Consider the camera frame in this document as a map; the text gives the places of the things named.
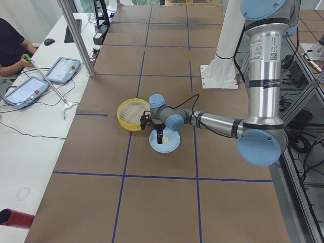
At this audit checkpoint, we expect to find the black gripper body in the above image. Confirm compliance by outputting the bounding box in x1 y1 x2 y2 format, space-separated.
153 124 166 132

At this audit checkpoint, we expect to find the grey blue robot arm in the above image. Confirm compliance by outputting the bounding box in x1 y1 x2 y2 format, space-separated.
148 1 300 167

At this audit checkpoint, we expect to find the yellow rimmed steamer basket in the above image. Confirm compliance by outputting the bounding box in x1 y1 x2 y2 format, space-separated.
117 98 149 132

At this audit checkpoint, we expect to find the light blue round plate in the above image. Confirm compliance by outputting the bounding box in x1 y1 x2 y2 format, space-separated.
149 128 181 153

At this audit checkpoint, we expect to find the black box on desk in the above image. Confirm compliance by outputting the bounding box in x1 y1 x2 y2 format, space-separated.
93 24 108 46

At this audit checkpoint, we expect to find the far teach pendant tablet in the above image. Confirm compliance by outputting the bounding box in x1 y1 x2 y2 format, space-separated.
46 57 81 85

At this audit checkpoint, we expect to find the teach pendant tablet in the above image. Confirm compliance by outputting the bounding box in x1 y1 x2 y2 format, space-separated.
4 76 49 109
46 57 81 85

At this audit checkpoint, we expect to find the black keyboard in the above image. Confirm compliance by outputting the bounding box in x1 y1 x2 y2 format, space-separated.
64 19 83 44

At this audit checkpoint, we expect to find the near teach pendant tablet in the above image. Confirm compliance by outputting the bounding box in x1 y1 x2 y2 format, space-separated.
4 76 49 109

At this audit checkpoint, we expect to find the black computer mouse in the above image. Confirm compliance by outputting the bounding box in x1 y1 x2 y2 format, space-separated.
44 38 55 46

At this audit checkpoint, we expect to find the person in black shirt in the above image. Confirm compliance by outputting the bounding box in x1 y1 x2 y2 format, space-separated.
1 18 36 77

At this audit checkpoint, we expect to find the red cylinder tube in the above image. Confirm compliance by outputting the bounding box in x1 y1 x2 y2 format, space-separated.
1 209 34 229

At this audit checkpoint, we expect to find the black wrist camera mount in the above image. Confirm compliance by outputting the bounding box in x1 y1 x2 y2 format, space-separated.
140 110 152 130

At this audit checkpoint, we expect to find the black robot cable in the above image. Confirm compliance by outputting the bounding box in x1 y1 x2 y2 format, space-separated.
172 94 200 119

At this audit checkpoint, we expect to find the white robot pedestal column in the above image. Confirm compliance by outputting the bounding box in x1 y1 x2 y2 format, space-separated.
200 0 245 89

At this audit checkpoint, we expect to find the green handled reacher grabber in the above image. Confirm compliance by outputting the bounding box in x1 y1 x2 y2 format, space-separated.
25 54 78 120

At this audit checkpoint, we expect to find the aluminium frame post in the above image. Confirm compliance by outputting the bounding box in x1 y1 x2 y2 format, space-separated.
57 0 95 77

